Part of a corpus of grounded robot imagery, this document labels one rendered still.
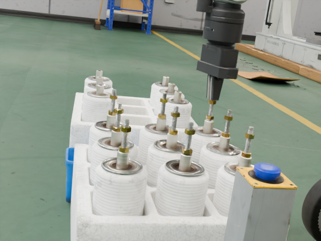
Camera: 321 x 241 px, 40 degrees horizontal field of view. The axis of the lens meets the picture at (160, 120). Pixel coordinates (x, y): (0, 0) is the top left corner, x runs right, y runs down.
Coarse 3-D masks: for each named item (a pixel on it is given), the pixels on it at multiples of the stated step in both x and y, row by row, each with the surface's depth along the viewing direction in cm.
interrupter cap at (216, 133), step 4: (196, 128) 108; (200, 128) 109; (196, 132) 105; (200, 132) 105; (212, 132) 107; (216, 132) 107; (220, 132) 107; (208, 136) 104; (212, 136) 104; (216, 136) 104
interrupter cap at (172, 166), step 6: (168, 162) 84; (174, 162) 84; (192, 162) 85; (168, 168) 81; (174, 168) 82; (192, 168) 83; (198, 168) 83; (174, 174) 79; (180, 174) 79; (186, 174) 79; (192, 174) 80; (198, 174) 80
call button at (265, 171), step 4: (256, 164) 66; (260, 164) 66; (264, 164) 67; (268, 164) 67; (272, 164) 67; (256, 168) 65; (260, 168) 65; (264, 168) 65; (268, 168) 65; (272, 168) 65; (276, 168) 66; (256, 172) 65; (260, 172) 65; (264, 172) 64; (268, 172) 64; (272, 172) 64; (276, 172) 64; (280, 172) 65; (260, 176) 65; (264, 176) 65; (268, 176) 64; (272, 176) 64; (276, 176) 64
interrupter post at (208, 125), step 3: (207, 120) 106; (204, 123) 106; (207, 123) 106; (210, 123) 106; (213, 123) 106; (204, 126) 106; (207, 126) 106; (210, 126) 106; (204, 129) 106; (207, 129) 106; (210, 129) 106; (204, 132) 106; (207, 132) 106; (210, 132) 106
